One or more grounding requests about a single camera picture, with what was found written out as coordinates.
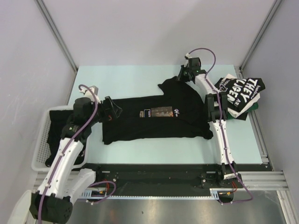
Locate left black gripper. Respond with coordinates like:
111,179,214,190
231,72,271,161
87,96,121,126

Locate black graphic t shirt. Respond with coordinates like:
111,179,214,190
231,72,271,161
102,77,213,145

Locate white plastic laundry basket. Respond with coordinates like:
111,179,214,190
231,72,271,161
31,105,94,173

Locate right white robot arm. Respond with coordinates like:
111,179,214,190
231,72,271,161
177,54,237,187

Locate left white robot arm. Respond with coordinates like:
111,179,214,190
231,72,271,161
29,97,122,224

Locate black clothes in basket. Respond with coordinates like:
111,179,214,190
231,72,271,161
45,110,92,167

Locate black folded lettered t shirt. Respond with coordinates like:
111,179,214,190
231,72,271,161
218,78,265,113

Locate green folded t shirt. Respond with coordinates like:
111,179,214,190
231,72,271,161
244,102,259,113

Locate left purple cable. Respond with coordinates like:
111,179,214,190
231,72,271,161
37,85,117,222

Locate purple cable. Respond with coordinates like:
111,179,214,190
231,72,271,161
188,48,254,205
37,85,117,222

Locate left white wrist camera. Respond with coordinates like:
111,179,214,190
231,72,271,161
79,84,99,99

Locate white slotted cable duct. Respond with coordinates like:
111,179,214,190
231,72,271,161
80,188,221,200

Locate aluminium frame rail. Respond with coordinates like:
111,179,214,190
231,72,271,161
33,171,288,189

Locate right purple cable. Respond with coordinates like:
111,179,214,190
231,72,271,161
188,48,254,205

